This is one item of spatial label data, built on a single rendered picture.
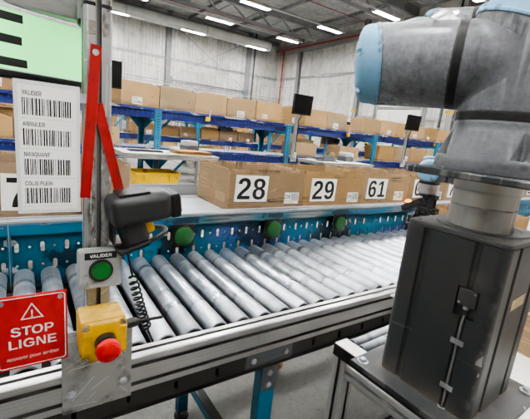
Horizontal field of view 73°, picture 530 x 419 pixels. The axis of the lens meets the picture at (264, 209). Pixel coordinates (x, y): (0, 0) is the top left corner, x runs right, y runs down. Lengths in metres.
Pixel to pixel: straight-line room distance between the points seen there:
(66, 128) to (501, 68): 0.68
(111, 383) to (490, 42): 0.89
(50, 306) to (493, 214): 0.75
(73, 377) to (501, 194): 0.81
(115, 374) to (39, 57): 0.58
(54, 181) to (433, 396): 0.75
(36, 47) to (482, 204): 0.79
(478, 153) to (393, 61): 0.21
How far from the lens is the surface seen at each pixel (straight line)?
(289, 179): 1.59
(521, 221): 2.18
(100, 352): 0.66
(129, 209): 0.62
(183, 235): 1.31
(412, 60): 0.71
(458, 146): 0.69
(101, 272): 0.67
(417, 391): 0.81
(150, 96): 6.00
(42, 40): 0.76
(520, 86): 0.69
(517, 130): 0.69
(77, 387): 0.81
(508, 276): 0.69
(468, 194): 0.72
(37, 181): 0.65
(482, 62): 0.70
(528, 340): 1.09
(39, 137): 0.64
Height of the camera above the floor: 1.21
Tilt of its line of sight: 12 degrees down
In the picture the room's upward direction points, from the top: 6 degrees clockwise
